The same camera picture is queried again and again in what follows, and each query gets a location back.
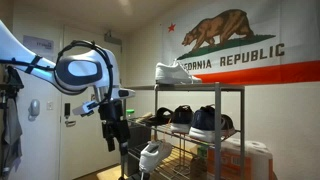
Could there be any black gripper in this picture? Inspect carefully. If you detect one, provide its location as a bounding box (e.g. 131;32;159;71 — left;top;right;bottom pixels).
98;99;131;156

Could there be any white sneaker with lace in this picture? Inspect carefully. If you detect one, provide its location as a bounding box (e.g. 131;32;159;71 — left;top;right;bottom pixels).
138;139;173;173

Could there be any gray metal shoe rack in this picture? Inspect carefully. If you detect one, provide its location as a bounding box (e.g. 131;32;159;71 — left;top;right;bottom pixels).
120;82;246;180

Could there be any brown shoe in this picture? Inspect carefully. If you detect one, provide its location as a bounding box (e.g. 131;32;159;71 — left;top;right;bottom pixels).
219;114;237;138

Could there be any white door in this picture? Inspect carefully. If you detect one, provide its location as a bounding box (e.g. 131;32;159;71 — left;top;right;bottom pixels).
59;26;123;180

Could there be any green lid clear bottle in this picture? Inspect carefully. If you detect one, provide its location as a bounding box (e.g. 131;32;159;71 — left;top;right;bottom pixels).
125;108;136;121

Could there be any black sandal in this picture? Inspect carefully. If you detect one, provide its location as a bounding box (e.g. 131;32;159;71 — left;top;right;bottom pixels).
144;107;174;127

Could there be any dark sneaker white sole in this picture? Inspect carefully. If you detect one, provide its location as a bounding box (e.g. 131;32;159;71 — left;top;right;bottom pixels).
169;104;195;134
188;104;218;144

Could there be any gray hanging garment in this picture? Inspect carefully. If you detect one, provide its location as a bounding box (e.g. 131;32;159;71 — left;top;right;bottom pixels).
0;98;24;179

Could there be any gray door closer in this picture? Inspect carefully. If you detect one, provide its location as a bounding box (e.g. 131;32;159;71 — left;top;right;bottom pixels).
103;30;123;46

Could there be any black hanging item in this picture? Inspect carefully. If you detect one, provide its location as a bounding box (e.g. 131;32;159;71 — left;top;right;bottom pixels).
0;64;25;111

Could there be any California Republic flag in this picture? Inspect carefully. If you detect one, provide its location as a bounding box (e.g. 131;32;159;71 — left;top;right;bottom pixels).
159;0;320;86

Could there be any door lock and handle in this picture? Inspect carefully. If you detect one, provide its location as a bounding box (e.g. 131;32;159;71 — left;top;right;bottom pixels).
63;102;77;128

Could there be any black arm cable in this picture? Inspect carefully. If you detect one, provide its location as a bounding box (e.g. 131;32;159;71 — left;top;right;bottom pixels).
53;39;115;108

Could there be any white wall mounted device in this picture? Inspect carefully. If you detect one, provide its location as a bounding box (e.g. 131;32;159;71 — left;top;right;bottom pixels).
28;99;41;122

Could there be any gray wall sign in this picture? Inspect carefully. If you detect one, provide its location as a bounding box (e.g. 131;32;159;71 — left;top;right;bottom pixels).
23;34;55;53

